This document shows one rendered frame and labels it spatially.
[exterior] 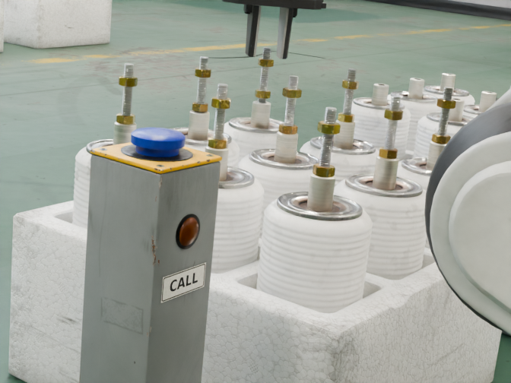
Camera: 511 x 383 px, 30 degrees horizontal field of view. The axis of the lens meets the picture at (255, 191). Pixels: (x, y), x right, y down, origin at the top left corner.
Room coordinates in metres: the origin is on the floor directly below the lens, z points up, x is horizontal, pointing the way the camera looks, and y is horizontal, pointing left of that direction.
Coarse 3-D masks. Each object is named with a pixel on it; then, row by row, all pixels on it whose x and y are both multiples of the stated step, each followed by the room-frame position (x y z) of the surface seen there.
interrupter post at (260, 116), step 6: (252, 102) 1.13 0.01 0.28; (252, 108) 1.13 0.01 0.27; (258, 108) 1.12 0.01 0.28; (264, 108) 1.12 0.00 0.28; (270, 108) 1.13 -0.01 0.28; (252, 114) 1.13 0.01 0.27; (258, 114) 1.12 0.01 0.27; (264, 114) 1.12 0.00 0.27; (252, 120) 1.13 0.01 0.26; (258, 120) 1.12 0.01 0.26; (264, 120) 1.12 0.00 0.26; (252, 126) 1.13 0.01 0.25; (258, 126) 1.12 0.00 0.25; (264, 126) 1.13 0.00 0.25
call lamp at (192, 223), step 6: (186, 222) 0.66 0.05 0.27; (192, 222) 0.67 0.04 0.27; (180, 228) 0.66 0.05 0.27; (186, 228) 0.66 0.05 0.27; (192, 228) 0.67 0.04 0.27; (180, 234) 0.66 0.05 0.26; (186, 234) 0.66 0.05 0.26; (192, 234) 0.67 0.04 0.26; (180, 240) 0.66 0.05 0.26; (186, 240) 0.66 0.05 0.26; (192, 240) 0.67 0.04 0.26
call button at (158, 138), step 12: (132, 132) 0.69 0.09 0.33; (144, 132) 0.68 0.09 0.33; (156, 132) 0.69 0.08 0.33; (168, 132) 0.69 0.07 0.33; (180, 132) 0.70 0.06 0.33; (144, 144) 0.67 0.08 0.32; (156, 144) 0.67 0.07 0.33; (168, 144) 0.67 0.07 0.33; (180, 144) 0.68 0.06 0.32; (156, 156) 0.67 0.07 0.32; (168, 156) 0.68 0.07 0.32
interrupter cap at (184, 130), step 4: (172, 128) 1.05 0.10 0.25; (176, 128) 1.06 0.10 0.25; (180, 128) 1.06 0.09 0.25; (184, 128) 1.07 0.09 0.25; (188, 128) 1.07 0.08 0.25; (184, 132) 1.05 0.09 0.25; (208, 132) 1.06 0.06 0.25; (212, 132) 1.06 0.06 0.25; (208, 136) 1.05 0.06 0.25; (224, 136) 1.05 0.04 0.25; (228, 136) 1.04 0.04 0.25; (188, 140) 1.01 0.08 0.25; (192, 140) 1.01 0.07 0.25; (196, 140) 1.01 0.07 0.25; (228, 140) 1.03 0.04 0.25; (192, 144) 1.00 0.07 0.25; (196, 144) 1.00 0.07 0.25; (200, 144) 1.00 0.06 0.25; (204, 144) 1.00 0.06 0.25
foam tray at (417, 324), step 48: (48, 240) 0.89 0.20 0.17; (48, 288) 0.89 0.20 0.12; (240, 288) 0.78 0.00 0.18; (384, 288) 0.81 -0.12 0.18; (432, 288) 0.84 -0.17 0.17; (48, 336) 0.89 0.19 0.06; (240, 336) 0.75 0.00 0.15; (288, 336) 0.73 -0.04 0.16; (336, 336) 0.70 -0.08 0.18; (384, 336) 0.77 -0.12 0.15; (432, 336) 0.85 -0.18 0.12; (480, 336) 0.96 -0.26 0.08
